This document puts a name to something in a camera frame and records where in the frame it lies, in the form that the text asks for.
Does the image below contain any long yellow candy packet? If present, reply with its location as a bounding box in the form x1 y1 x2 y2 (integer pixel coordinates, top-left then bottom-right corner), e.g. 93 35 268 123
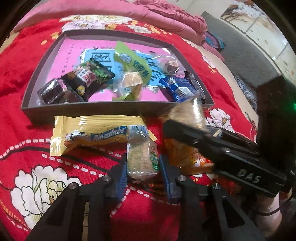
50 115 158 156

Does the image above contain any dark wrapped candy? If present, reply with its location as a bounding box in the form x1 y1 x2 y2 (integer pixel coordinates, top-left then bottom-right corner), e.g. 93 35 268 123
37 78 66 106

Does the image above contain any orange snack packet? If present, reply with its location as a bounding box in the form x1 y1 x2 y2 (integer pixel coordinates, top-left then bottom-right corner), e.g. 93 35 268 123
159 97 215 176

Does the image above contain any grey patterned cloth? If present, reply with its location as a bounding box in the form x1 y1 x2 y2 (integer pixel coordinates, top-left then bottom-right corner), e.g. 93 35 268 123
235 75 258 112

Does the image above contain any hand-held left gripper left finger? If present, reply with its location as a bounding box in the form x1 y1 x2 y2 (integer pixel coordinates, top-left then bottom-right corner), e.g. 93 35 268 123
24 153 128 241

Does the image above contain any grey floor mat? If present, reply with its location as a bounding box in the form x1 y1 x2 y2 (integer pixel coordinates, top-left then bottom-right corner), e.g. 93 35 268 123
201 10 289 84

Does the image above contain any pink and blue book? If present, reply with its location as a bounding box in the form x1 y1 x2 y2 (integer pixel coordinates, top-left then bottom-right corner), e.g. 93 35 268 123
47 38 185 102

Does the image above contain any light green snack packet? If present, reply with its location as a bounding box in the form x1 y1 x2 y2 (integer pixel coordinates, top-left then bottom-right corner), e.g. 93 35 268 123
114 41 153 81

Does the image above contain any black green pea snack packet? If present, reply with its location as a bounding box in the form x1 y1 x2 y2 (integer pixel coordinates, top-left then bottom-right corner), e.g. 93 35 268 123
61 58 116 101

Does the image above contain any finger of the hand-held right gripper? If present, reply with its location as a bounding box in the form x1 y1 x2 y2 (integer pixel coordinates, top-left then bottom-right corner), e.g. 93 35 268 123
162 119 260 158
211 152 289 197

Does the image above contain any red floral blanket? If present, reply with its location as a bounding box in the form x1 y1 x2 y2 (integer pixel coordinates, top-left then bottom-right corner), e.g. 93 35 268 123
0 15 258 241

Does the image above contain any dark shallow cardboard box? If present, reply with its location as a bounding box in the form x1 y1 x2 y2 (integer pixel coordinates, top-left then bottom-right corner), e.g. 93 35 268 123
21 29 214 126

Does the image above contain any tree wall painting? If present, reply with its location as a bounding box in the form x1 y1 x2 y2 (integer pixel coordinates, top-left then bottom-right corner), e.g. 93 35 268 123
221 0 287 35

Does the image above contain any colourful folded cloth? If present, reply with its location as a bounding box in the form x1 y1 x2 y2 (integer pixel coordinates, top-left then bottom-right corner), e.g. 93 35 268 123
205 31 226 50

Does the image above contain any blue snack packet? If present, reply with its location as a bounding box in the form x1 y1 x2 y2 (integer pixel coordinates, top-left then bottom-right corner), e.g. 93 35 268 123
158 76 196 102

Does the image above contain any dark striped snack packet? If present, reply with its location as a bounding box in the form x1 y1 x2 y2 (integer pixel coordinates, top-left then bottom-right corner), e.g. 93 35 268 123
185 72 206 103

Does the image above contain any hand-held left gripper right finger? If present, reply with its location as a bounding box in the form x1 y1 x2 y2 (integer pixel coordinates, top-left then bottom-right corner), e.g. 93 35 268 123
159 154 266 241

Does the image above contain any round chocolate wrapped candy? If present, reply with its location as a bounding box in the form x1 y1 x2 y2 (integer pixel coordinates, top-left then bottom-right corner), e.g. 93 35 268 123
153 52 183 76

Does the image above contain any green label rice cracker packet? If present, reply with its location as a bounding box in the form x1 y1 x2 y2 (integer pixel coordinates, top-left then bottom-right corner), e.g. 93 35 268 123
126 125 160 184

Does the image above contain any person's right forearm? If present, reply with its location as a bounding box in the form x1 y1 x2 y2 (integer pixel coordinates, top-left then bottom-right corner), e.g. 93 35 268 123
240 192 292 241

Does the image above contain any pink quilt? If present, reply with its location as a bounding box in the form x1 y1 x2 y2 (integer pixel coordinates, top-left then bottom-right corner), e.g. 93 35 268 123
14 0 207 45

